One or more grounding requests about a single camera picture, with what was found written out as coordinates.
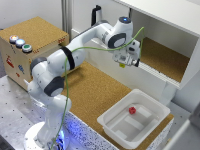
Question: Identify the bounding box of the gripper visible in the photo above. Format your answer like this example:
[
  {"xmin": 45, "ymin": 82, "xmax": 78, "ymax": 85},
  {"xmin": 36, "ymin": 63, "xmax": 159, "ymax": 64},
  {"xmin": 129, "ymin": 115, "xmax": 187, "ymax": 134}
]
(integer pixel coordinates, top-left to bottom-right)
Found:
[{"xmin": 112, "ymin": 49, "xmax": 141, "ymax": 68}]

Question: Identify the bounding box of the red button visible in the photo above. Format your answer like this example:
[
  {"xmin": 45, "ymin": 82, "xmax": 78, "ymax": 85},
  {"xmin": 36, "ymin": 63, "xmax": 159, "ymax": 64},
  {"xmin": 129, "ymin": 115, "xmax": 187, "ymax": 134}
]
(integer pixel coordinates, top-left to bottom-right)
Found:
[{"xmin": 8, "ymin": 34, "xmax": 19, "ymax": 45}]

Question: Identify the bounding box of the white sliding door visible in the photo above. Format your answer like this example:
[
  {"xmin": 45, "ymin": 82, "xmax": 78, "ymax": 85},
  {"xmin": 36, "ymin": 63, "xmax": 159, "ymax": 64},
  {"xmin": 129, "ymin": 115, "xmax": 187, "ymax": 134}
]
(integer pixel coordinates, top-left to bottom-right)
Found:
[{"xmin": 71, "ymin": 0, "xmax": 135, "ymax": 64}]

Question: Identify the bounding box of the black door handle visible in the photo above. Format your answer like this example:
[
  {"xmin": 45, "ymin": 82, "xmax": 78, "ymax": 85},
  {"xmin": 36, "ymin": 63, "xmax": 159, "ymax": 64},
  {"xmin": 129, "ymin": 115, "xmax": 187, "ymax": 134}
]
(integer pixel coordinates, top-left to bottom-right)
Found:
[{"xmin": 91, "ymin": 4, "xmax": 103, "ymax": 28}]

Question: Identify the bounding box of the green cable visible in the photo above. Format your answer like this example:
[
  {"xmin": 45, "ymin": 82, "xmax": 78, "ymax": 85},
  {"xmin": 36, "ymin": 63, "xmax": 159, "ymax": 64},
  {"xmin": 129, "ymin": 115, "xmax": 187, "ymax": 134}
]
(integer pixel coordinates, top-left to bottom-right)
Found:
[{"xmin": 49, "ymin": 26, "xmax": 146, "ymax": 150}]

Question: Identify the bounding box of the green button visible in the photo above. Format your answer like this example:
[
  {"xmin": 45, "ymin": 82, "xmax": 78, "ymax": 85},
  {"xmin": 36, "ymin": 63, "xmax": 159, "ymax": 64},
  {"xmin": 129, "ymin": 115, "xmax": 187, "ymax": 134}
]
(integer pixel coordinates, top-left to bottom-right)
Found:
[{"xmin": 21, "ymin": 43, "xmax": 34, "ymax": 54}]

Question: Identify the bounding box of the blue button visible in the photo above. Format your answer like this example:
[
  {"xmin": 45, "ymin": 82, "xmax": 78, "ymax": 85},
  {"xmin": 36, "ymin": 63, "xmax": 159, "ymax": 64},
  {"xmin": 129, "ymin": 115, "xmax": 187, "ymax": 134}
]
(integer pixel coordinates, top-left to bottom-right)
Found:
[{"xmin": 15, "ymin": 38, "xmax": 26, "ymax": 49}]

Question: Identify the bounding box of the wooden drawer box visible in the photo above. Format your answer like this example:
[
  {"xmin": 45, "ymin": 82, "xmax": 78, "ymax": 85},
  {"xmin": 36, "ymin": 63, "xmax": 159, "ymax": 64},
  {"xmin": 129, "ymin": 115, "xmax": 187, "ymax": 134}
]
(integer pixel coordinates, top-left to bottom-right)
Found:
[{"xmin": 0, "ymin": 16, "xmax": 71, "ymax": 92}]

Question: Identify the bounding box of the white plastic box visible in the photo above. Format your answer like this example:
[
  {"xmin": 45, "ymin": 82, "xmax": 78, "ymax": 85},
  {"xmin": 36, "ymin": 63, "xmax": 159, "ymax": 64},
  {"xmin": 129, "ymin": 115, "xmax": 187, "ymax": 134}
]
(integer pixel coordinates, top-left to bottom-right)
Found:
[{"xmin": 96, "ymin": 88, "xmax": 172, "ymax": 150}]

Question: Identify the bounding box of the pink block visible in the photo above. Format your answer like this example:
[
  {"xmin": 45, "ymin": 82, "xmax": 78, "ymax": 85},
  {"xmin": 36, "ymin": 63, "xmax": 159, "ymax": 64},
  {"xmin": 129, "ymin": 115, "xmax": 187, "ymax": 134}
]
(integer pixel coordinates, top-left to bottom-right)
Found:
[{"xmin": 128, "ymin": 106, "xmax": 137, "ymax": 115}]

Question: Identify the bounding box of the white cabinet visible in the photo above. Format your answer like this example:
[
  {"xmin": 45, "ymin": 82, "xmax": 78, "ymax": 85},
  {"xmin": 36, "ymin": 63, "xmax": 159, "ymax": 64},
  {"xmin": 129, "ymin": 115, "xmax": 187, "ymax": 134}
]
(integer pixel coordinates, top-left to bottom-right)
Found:
[{"xmin": 70, "ymin": 0, "xmax": 200, "ymax": 105}]

